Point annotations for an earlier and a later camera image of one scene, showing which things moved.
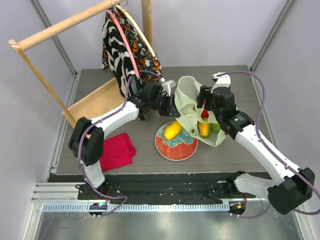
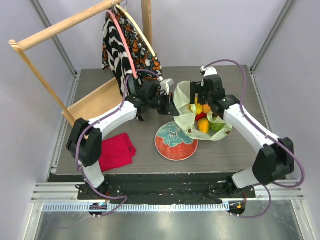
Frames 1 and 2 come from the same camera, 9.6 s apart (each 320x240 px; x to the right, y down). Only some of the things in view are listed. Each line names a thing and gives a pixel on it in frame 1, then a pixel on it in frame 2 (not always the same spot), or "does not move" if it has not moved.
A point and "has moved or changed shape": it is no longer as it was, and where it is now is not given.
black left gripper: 170,110 does not move
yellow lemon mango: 172,130 to 199,107
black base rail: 164,189 does not move
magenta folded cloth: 118,151 does not move
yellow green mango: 204,129 has moved or changed shape
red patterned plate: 180,147 does not move
